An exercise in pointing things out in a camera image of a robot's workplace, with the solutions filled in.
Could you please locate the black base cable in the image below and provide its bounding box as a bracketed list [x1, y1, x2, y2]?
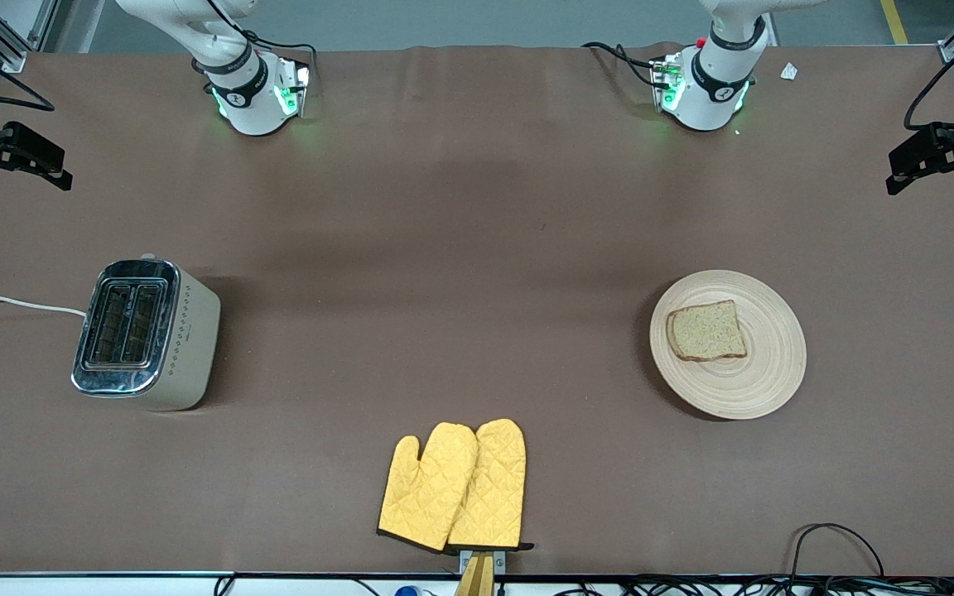
[241, 31, 318, 84]
[583, 41, 662, 88]

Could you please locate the black cable tangle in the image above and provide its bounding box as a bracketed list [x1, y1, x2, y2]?
[552, 575, 954, 596]

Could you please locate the brown bread slice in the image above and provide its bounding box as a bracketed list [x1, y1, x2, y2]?
[666, 300, 749, 363]

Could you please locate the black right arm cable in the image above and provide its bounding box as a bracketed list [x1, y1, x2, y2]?
[0, 33, 57, 113]

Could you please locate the cream and chrome toaster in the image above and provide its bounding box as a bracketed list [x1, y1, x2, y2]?
[71, 255, 221, 412]

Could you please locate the black looped cable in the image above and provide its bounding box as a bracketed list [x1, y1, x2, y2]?
[790, 523, 885, 580]

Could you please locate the yellow quilted oven mitt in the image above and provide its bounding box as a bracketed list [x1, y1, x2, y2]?
[446, 418, 534, 553]
[378, 422, 479, 553]

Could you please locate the wooden stick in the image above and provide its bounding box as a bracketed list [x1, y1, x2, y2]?
[454, 553, 496, 596]

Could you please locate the small metal bracket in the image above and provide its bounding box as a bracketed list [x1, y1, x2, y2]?
[459, 549, 507, 576]

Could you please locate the round wooden plate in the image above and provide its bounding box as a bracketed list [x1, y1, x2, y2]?
[649, 270, 807, 421]

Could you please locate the brown table cover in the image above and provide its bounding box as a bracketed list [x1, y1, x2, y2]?
[0, 41, 954, 578]

